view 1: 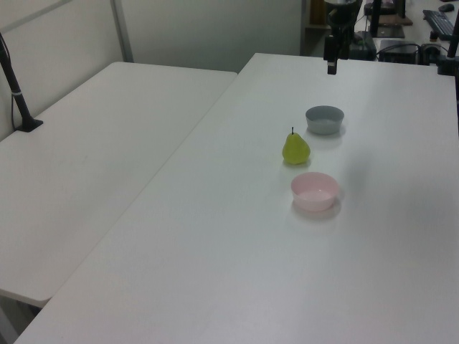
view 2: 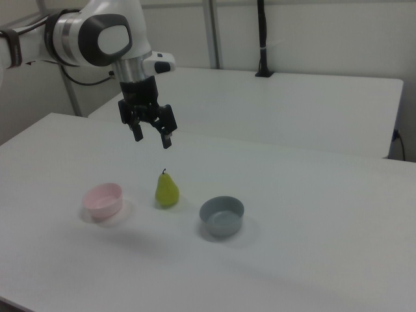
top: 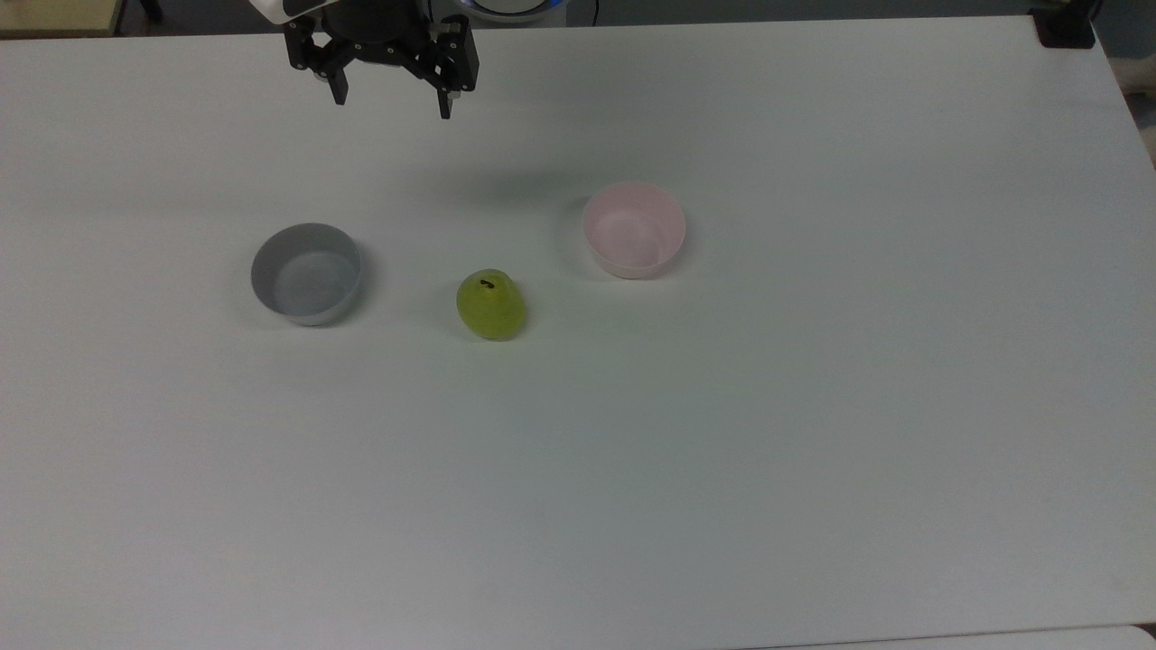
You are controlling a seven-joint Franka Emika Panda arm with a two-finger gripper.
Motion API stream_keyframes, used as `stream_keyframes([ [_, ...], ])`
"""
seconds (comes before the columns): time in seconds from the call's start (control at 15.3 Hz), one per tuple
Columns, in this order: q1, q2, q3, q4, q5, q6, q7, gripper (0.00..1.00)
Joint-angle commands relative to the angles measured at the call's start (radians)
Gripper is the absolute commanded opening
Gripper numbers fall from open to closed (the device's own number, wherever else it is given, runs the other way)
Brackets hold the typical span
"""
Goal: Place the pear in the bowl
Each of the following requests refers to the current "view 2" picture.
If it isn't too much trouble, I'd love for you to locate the pink bowl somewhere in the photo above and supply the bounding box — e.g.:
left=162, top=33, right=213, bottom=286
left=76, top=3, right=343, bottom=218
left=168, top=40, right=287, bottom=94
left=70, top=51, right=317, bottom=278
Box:
left=81, top=182, right=125, bottom=220

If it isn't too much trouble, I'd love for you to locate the grey aluminium frame post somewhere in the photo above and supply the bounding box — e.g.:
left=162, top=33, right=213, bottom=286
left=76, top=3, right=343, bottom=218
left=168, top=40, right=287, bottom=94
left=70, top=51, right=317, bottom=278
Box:
left=202, top=0, right=226, bottom=70

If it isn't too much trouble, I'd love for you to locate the black cable beside table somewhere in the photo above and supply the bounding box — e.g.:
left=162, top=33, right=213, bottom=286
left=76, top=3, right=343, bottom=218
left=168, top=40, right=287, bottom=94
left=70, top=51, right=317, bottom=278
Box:
left=391, top=128, right=408, bottom=162

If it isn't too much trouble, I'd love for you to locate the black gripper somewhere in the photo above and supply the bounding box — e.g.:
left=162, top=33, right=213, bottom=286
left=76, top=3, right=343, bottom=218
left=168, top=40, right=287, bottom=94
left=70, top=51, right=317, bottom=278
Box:
left=117, top=75, right=179, bottom=150

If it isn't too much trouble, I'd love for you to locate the black strap on arm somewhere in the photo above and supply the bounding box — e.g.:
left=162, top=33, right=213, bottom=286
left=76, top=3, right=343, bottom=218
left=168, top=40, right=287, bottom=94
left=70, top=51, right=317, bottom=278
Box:
left=0, top=28, right=24, bottom=70

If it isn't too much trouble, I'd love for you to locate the white side table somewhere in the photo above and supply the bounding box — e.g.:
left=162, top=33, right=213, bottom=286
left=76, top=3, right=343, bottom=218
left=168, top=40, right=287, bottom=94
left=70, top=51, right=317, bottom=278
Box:
left=87, top=66, right=405, bottom=160

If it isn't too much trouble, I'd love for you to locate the green pear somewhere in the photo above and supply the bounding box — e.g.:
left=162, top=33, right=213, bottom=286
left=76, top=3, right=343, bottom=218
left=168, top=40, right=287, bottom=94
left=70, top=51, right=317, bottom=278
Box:
left=154, top=168, right=181, bottom=209

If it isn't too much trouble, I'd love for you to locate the black pole with clamp base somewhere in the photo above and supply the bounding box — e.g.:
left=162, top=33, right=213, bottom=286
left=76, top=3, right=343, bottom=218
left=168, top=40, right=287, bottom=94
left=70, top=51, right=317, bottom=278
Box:
left=254, top=0, right=275, bottom=79

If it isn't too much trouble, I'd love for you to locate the grey bowl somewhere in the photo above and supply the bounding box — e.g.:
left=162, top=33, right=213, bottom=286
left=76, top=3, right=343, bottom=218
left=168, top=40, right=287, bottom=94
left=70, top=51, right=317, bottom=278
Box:
left=198, top=195, right=246, bottom=238

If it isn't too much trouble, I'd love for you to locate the black cable on robot arm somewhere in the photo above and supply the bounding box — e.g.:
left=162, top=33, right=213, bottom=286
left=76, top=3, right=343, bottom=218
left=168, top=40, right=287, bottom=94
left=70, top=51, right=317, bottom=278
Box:
left=59, top=63, right=115, bottom=87

